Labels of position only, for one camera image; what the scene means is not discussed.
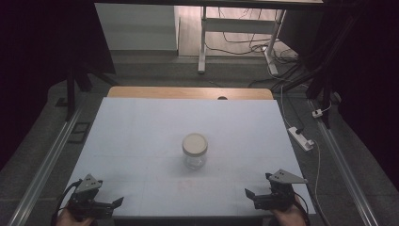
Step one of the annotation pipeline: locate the tangle of dark cables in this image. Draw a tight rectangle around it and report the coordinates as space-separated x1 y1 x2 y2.
205 7 300 65

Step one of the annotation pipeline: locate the person's right hand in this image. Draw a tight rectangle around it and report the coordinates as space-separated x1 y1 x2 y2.
271 196 309 226

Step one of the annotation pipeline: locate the white power strip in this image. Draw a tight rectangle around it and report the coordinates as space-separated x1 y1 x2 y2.
287 126 315 153

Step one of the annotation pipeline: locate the metal floor rail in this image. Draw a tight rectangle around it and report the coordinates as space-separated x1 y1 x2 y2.
7 105 85 226
308 99 381 226

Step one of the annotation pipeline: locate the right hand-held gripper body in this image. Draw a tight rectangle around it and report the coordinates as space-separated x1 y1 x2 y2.
253 169 309 211

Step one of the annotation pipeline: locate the thin white cable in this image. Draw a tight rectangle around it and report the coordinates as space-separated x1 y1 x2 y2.
312 139 322 203

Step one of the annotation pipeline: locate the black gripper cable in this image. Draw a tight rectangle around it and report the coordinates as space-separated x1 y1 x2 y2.
293 190 314 226
50 179 84 226

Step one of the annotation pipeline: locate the black metal stand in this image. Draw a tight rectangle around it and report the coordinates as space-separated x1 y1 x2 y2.
271 15 360 130
63 60 120 122

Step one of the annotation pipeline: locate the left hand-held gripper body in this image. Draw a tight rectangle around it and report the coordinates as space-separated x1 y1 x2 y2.
66 173 116 220

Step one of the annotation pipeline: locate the dark curtain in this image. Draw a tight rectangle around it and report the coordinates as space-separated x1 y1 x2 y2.
319 0 399 191
0 0 117 172

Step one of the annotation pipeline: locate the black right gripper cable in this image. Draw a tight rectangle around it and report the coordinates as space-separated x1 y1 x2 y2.
293 190 314 226

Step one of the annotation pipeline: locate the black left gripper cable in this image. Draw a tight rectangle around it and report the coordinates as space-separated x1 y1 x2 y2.
50 179 84 226

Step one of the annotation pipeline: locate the wooden table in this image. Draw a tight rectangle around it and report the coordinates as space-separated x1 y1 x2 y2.
106 86 275 101

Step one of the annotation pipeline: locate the white table mat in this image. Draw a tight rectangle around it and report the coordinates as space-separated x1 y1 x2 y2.
60 96 316 218

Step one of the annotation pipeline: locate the beige round jar lid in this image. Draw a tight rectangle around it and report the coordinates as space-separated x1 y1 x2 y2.
182 133 209 157

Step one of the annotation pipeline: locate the clear glass jar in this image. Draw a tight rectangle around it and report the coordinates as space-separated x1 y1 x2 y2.
183 152 208 170

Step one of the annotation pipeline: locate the person's left hand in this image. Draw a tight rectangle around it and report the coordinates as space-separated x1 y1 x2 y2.
56 208 94 226

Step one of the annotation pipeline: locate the white desk frame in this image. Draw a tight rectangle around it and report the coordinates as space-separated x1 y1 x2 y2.
197 6 287 76

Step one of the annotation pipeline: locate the black rectangular floor frame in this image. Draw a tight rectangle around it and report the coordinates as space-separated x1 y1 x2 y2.
67 121 92 145

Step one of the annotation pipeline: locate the white cabinet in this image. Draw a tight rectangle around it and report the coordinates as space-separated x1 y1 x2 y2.
94 3 181 52

